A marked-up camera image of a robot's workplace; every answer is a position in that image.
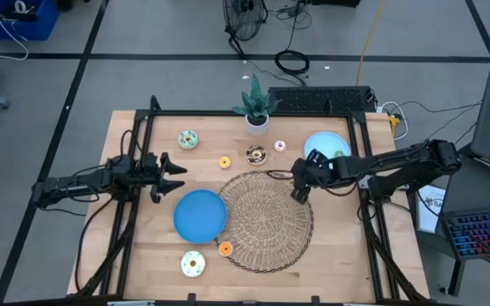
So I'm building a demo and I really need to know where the white paper sheet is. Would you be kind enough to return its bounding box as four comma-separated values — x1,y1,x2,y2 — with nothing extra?
414,184,447,234

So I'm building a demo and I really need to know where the coiled black cable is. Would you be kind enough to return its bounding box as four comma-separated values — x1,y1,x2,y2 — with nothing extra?
273,48,311,77

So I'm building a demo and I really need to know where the black floor fan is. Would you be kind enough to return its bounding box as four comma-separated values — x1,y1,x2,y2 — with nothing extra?
221,0,269,59

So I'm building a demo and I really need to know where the chocolate donut with pink drizzle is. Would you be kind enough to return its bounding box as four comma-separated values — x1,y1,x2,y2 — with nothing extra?
245,144,268,167

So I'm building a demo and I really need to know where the snake plant in white pot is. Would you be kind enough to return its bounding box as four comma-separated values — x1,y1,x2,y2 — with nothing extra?
231,72,281,137

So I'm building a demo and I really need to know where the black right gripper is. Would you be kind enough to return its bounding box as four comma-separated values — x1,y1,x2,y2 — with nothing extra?
290,149,335,205

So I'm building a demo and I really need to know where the white donut with blue drizzle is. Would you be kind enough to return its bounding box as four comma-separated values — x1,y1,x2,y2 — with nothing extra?
179,250,207,279

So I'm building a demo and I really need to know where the round woven straw placemat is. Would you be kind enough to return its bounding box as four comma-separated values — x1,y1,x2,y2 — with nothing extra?
214,169,315,274

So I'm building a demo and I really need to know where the backlit keyboard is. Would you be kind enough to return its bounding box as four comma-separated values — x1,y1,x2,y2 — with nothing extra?
442,207,490,261

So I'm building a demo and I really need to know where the yellow cable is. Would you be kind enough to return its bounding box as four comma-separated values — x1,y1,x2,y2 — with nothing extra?
355,0,387,87

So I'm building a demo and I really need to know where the dark side desk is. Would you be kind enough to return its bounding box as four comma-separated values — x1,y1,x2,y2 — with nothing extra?
414,144,490,298

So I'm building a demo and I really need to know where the light blue plate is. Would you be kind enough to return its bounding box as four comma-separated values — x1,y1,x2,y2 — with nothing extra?
303,130,352,161

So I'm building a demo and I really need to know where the teal frosted donut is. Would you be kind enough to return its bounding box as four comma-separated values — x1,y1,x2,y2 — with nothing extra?
177,129,200,150

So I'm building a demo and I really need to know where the black computer tower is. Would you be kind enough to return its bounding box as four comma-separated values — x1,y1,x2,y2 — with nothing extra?
267,85,377,114

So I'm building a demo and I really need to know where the white cable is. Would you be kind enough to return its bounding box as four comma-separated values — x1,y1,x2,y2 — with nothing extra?
379,100,410,142

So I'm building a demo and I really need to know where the blue storage bin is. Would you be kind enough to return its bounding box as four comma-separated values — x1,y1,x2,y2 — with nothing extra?
0,0,61,43

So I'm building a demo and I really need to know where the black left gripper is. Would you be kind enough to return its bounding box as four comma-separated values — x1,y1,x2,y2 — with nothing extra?
141,151,189,204

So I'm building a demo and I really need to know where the black power cable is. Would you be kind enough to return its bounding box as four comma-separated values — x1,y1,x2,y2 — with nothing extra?
73,195,117,293

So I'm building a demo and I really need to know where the yellow plug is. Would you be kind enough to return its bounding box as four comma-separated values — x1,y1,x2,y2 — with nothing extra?
388,114,401,138

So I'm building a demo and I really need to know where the blue bowl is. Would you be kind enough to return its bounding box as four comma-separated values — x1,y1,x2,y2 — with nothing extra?
173,189,228,245

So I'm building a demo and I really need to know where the black aluminium table frame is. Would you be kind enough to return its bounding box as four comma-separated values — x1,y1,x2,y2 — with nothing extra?
74,95,431,303

